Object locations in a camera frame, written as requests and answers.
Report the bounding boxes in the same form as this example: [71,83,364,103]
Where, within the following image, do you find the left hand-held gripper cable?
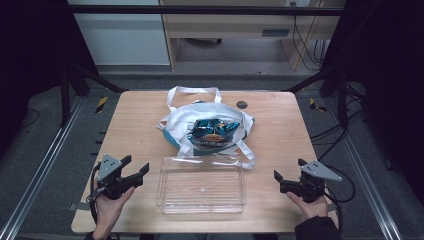
[87,162,102,225]

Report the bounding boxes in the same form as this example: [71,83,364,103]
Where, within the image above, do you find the yellow and black tape strip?
[95,96,110,115]
[308,97,328,113]

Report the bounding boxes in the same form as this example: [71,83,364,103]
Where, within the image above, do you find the silver floor rail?
[323,96,405,240]
[0,95,86,240]

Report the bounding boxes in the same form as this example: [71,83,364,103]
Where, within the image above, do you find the hand-held gripper cable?
[87,162,102,225]
[323,164,356,234]

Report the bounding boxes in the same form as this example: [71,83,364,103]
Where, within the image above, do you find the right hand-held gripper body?
[279,159,343,204]

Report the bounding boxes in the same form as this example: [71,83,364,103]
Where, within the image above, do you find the person's left hand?
[94,184,136,234]

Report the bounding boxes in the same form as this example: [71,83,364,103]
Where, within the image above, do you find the person's right hand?
[286,191,330,222]

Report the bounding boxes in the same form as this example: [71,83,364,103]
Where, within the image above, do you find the black horizontal frame bar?
[68,4,345,17]

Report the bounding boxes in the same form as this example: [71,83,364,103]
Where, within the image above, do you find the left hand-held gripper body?
[96,153,145,201]

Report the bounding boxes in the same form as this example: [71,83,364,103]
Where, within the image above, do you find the white cabinet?
[67,0,171,66]

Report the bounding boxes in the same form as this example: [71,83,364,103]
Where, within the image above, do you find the grey tape strip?
[67,201,92,212]

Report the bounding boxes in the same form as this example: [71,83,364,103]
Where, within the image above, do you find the black metal stand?
[282,63,351,131]
[59,61,129,128]

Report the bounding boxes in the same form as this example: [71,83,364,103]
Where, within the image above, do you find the black hanging cables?
[289,1,330,71]

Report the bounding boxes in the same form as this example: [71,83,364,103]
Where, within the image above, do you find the clear plastic container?
[155,155,248,215]

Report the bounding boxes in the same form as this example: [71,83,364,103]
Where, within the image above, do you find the black floor cables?
[309,81,369,163]

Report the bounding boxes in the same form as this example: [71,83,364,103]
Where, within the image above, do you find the right hand-held gripper cable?
[323,164,356,234]

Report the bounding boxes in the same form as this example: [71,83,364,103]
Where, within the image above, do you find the shiny blue snack packet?
[186,118,241,150]

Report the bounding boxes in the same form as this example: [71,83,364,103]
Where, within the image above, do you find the white and teal tote bag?
[157,85,257,170]

